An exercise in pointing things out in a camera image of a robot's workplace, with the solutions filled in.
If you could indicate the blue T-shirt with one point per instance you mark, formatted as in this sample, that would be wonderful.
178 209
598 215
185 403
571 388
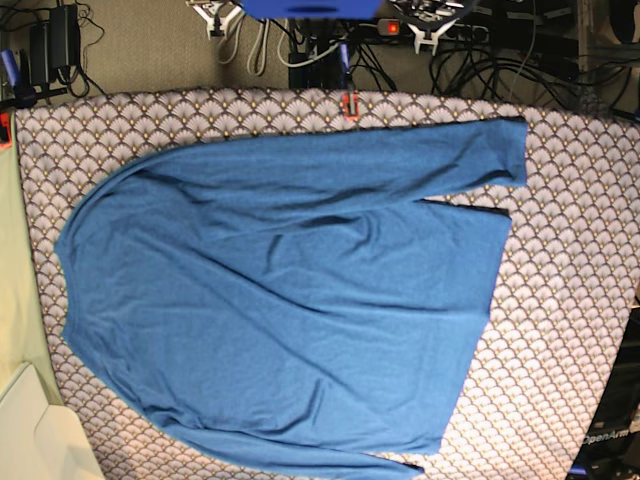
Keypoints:
303 304

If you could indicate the black power strip red switch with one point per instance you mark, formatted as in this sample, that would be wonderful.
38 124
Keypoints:
449 31

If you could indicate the white plastic bin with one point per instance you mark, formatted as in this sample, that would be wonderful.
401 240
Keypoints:
40 440

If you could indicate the blue box overhead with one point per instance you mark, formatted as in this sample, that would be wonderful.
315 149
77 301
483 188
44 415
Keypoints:
323 9

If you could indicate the patterned fan-print tablecloth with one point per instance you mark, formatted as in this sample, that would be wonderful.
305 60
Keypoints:
562 301

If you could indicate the black OpenArm base box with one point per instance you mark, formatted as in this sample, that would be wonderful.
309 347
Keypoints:
610 449

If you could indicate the blue-handled clamp left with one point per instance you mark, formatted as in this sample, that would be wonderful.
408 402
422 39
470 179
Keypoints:
23 94

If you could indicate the red and grey clamp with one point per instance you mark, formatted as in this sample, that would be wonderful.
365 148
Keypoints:
350 105

